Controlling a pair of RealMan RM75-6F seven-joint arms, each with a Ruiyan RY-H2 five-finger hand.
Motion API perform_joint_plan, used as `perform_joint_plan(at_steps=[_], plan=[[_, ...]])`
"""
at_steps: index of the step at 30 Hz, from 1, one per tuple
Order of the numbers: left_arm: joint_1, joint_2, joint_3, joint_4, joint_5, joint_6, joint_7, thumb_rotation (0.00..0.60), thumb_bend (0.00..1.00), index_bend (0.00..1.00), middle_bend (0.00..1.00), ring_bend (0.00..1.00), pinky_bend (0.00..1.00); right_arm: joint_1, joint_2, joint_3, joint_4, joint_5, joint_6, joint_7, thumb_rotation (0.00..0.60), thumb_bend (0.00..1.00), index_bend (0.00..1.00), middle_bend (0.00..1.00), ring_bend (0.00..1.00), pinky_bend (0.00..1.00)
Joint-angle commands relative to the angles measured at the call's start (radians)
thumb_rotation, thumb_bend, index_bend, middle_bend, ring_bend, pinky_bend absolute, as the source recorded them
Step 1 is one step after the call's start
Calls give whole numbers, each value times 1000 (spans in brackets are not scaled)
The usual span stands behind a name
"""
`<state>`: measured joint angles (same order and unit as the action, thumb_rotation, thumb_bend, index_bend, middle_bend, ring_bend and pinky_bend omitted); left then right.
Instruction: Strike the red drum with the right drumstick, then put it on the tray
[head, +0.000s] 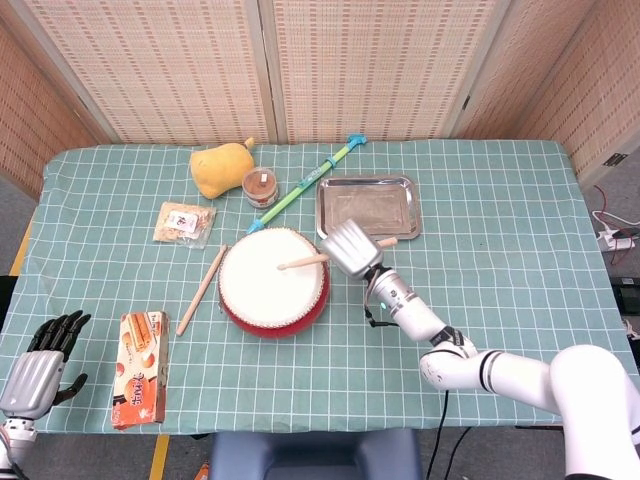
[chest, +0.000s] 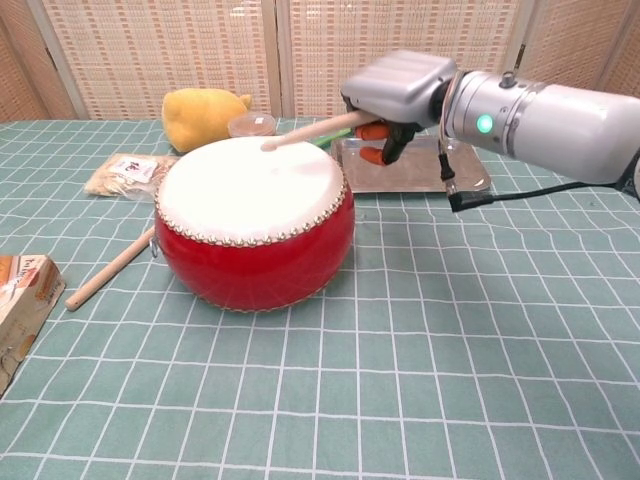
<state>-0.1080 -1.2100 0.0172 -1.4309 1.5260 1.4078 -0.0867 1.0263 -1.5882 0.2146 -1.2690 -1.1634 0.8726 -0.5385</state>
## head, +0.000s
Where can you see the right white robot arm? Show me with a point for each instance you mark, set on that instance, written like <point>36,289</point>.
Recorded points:
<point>500,372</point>

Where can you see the green checkered tablecloth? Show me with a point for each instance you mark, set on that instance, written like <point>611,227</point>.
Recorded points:
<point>500,225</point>

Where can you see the right silver orange-tipped robot hand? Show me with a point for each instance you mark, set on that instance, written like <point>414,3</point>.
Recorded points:
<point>352,250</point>

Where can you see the black screen hinge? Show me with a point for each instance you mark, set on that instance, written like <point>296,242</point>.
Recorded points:
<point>466,102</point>
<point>615,159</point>

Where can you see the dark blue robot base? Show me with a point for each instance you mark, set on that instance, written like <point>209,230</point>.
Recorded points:
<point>315,455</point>

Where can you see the small clear jar brown contents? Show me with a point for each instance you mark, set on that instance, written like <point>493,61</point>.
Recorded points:
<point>260,187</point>

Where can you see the bamboo folding screen panel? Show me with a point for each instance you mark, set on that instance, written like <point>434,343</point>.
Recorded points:
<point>380,65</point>
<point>575,75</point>
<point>165,70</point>
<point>35,115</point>

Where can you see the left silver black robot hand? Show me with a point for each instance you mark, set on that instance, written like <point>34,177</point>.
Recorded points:
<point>32,385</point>

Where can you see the orange biscuit box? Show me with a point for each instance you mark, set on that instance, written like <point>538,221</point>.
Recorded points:
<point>140,370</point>

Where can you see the white power strip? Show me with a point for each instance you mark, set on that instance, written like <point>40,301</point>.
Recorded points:
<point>615,242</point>

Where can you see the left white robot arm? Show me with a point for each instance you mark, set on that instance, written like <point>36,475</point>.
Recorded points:
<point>15,440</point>

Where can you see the red drum with white head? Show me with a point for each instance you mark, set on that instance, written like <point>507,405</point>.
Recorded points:
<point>260,295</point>

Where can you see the yellow plush toy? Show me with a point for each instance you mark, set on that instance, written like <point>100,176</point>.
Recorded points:
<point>220,170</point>

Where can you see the green blue toy water pump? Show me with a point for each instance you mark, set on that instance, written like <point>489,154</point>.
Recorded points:
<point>300,188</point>

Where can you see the wooden drumstick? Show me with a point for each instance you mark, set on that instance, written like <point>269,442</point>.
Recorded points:
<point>202,290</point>
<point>305,261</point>

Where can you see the black equipment box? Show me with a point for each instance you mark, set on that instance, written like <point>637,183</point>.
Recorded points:
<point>627,295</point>

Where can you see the clear snack bag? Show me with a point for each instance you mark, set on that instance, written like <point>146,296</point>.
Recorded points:
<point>182,225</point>

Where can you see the rectangular metal tray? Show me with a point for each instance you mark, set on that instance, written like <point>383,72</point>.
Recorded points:
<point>370,200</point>

